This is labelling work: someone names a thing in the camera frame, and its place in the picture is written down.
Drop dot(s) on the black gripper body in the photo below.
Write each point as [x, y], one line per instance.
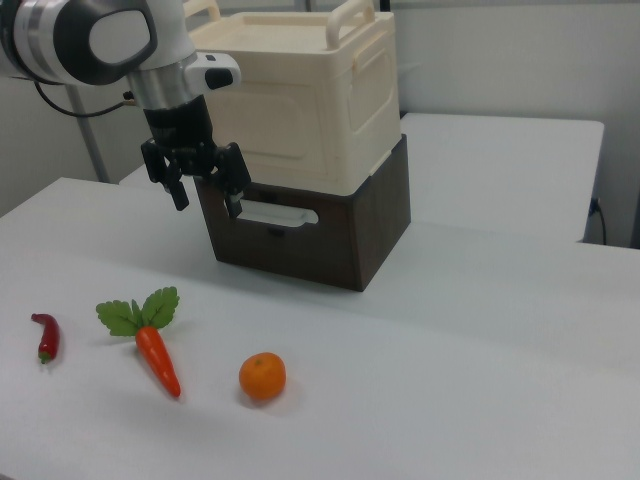
[180, 125]

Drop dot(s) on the cream plastic cabinet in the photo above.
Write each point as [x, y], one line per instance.
[300, 65]

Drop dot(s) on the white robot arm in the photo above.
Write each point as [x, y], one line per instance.
[75, 40]

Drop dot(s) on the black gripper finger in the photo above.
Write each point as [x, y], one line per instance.
[165, 170]
[232, 175]

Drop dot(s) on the orange toy carrot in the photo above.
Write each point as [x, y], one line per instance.
[155, 355]

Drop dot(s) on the red chili pepper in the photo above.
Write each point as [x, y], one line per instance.
[50, 340]

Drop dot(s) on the cream cabinet door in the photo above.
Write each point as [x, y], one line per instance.
[280, 125]

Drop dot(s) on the grey metal post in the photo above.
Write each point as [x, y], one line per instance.
[92, 145]

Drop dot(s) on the dark brown drawer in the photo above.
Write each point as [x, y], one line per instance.
[290, 260]

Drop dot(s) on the dark brown wooden box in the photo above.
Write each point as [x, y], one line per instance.
[380, 225]

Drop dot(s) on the orange tangerine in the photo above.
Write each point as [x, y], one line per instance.
[262, 376]

